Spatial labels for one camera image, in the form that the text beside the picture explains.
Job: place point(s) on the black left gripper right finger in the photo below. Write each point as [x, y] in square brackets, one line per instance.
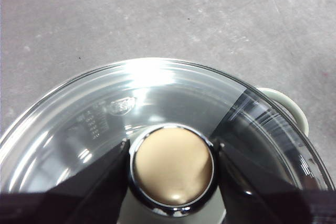
[262, 197]

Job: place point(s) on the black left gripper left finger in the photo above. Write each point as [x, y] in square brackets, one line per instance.
[78, 197]

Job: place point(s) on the glass lid with green knob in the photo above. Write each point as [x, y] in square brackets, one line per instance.
[157, 98]

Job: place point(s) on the pale green electric cooking pot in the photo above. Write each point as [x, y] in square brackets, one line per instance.
[294, 108]

